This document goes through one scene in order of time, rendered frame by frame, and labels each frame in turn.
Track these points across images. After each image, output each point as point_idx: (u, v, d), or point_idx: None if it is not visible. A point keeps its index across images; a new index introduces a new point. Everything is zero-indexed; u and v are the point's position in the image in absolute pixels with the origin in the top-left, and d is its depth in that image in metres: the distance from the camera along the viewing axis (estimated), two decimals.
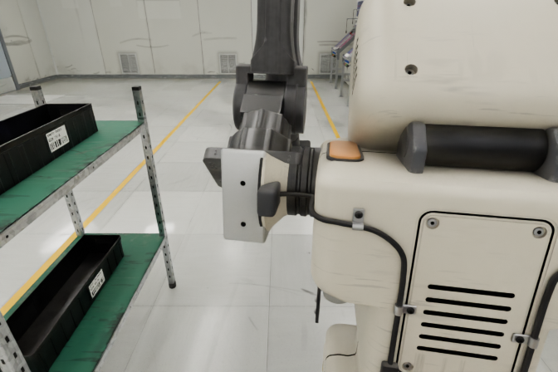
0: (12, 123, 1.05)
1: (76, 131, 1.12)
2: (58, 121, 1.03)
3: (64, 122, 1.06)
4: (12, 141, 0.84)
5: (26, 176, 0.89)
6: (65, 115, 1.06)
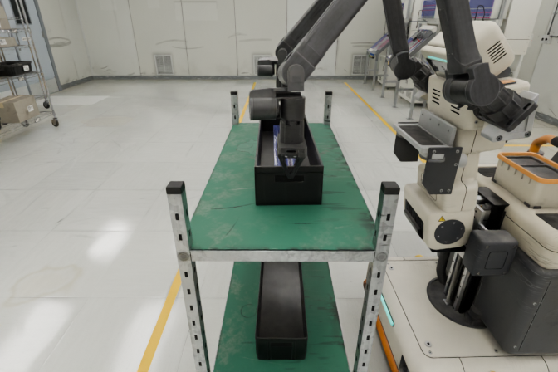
0: (261, 126, 1.14)
1: (305, 134, 1.22)
2: None
3: None
4: (315, 143, 0.94)
5: None
6: (306, 119, 1.15)
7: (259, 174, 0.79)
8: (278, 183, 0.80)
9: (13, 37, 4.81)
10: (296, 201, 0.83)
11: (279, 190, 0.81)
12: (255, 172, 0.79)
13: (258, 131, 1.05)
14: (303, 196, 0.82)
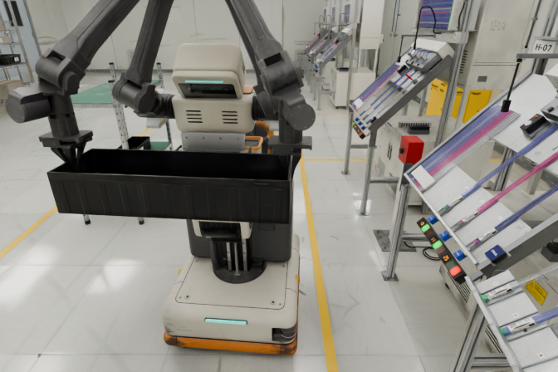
0: (125, 182, 0.75)
1: (140, 171, 0.92)
2: (163, 153, 0.90)
3: (155, 156, 0.90)
4: (233, 153, 0.88)
5: None
6: (149, 149, 0.90)
7: (290, 188, 0.73)
8: (291, 188, 0.78)
9: (7, 36, 6.22)
10: None
11: (291, 195, 0.79)
12: (290, 187, 0.71)
13: (162, 179, 0.73)
14: (291, 190, 0.85)
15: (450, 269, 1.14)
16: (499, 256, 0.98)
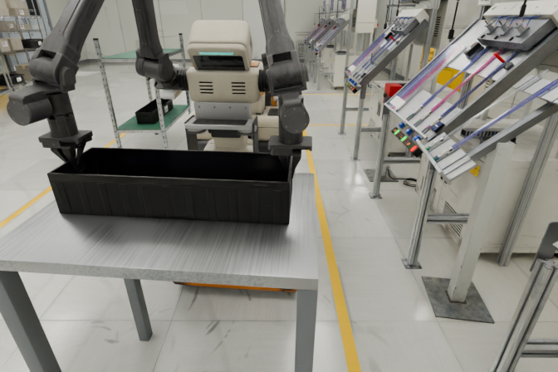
0: (125, 183, 0.75)
1: (140, 170, 0.92)
2: (163, 151, 0.89)
3: (155, 154, 0.90)
4: (233, 152, 0.88)
5: None
6: (149, 149, 0.89)
7: (290, 188, 0.73)
8: (291, 188, 0.78)
9: (29, 24, 6.69)
10: None
11: (291, 195, 0.79)
12: (290, 188, 0.72)
13: (162, 181, 0.73)
14: (291, 189, 0.85)
15: (410, 149, 1.60)
16: (439, 127, 1.44)
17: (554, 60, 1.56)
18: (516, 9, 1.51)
